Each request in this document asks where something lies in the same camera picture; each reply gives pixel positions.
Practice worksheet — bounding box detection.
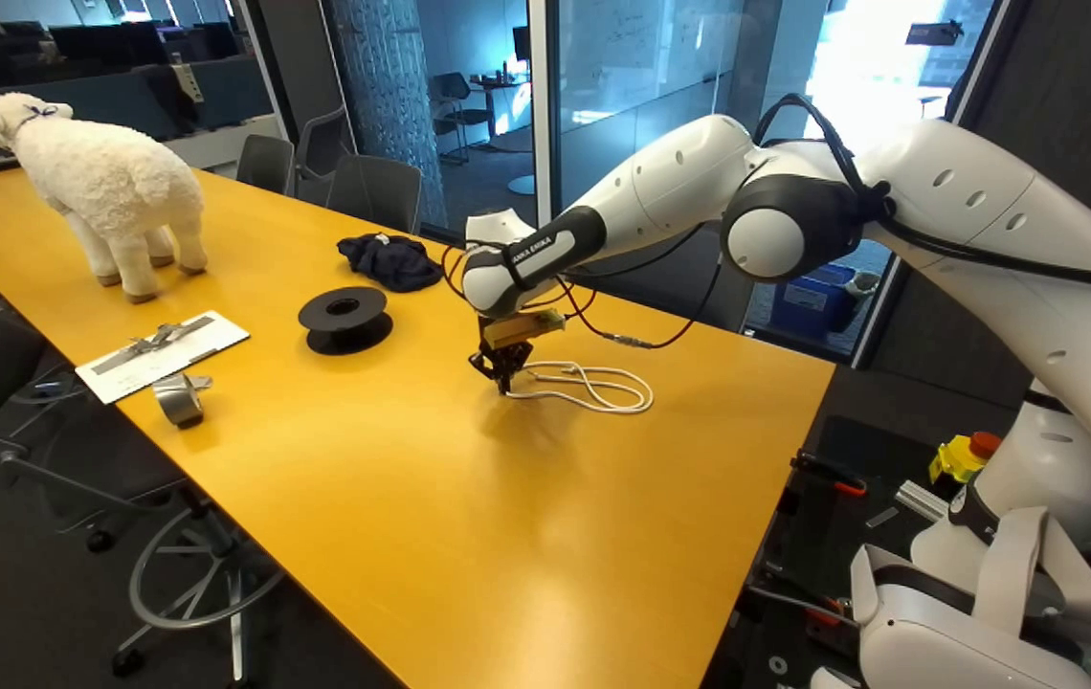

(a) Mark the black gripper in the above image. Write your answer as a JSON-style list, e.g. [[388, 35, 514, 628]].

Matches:
[[466, 336, 536, 399]]

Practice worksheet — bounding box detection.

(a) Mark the white rope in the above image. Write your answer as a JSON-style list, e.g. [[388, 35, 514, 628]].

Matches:
[[501, 354, 660, 422]]

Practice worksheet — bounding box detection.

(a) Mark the black filament spool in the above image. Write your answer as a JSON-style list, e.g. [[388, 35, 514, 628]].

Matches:
[[295, 283, 396, 354]]

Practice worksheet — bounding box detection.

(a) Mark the dark grey office chair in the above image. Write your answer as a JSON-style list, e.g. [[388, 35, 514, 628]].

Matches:
[[325, 149, 425, 236], [234, 128, 300, 196]]

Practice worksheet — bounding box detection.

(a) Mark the white paper sheet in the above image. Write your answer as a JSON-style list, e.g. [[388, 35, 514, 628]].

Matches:
[[72, 307, 252, 410]]

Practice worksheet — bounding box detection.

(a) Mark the small grey clamp device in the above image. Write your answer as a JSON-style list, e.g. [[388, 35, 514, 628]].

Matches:
[[154, 372, 216, 433]]

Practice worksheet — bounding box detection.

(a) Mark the blue storage bin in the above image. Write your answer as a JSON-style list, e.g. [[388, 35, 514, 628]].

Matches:
[[778, 258, 881, 343]]

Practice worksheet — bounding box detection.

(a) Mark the black red bar clamp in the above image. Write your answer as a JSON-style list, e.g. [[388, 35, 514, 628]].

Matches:
[[792, 446, 875, 503], [748, 576, 858, 639]]

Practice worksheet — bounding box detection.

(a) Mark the grey metal tool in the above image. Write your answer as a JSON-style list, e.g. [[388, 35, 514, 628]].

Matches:
[[96, 316, 219, 373]]

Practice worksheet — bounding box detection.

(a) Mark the white plush sheep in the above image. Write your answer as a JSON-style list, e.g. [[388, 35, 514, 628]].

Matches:
[[0, 87, 211, 307]]

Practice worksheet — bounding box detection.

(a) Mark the yellow red emergency stop button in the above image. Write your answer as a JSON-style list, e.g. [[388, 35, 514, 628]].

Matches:
[[926, 429, 1005, 489]]

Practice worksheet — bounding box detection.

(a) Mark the dark blue office partition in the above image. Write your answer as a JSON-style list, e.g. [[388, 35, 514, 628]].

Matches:
[[0, 15, 274, 144]]

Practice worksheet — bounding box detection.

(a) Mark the white VR headset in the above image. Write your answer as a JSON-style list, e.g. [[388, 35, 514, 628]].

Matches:
[[848, 500, 1091, 689]]

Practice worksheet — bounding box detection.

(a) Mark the yellowish wrist camera block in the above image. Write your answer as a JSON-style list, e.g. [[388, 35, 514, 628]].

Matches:
[[480, 307, 571, 350]]

